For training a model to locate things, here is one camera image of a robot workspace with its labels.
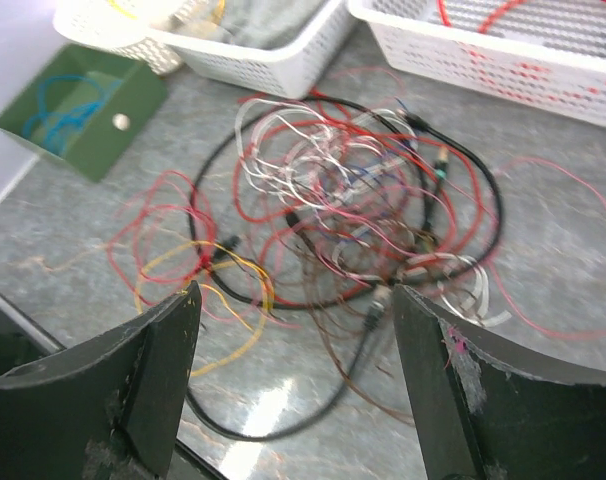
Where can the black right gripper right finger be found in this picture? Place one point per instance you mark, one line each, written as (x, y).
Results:
(485, 407)

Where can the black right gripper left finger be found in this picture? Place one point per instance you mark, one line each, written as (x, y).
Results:
(106, 408)

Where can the green tray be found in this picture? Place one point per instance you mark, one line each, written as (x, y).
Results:
(84, 108)

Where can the right white basket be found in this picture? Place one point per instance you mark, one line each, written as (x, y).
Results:
(550, 55)

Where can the left white oval basket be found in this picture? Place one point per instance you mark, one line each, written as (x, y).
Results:
(102, 26)

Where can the middle white basket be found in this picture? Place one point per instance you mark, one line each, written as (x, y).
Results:
(288, 72)

